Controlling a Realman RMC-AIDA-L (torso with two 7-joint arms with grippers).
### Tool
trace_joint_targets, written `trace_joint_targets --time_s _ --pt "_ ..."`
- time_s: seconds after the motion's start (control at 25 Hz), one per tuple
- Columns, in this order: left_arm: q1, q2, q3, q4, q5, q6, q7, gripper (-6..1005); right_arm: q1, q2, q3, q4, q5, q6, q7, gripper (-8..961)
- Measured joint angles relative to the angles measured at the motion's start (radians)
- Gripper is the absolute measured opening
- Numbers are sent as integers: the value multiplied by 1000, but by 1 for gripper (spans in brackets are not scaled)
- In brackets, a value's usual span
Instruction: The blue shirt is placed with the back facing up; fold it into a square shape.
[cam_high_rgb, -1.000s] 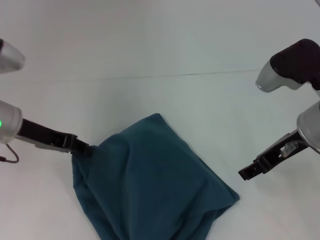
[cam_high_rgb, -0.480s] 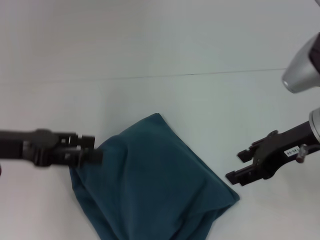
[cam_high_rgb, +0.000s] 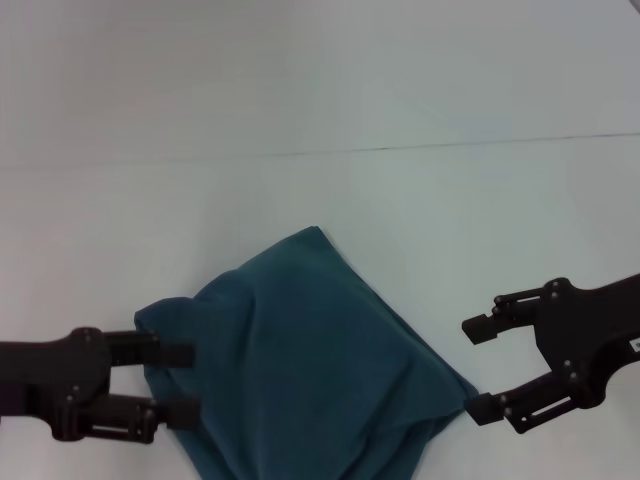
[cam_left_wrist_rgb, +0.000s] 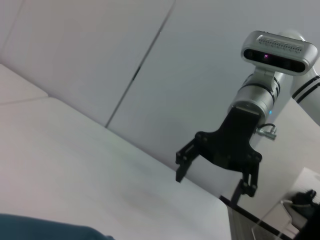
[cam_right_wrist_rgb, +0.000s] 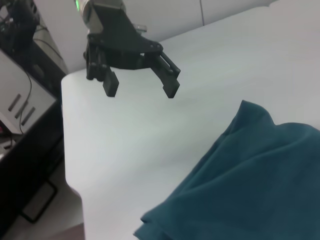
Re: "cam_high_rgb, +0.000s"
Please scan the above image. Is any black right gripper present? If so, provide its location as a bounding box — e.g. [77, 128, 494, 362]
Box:
[460, 272, 640, 435]

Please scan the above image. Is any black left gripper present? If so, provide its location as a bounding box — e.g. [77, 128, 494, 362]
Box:
[0, 327, 203, 445]

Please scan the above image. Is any blue shirt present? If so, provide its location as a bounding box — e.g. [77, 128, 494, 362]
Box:
[133, 225, 479, 480]

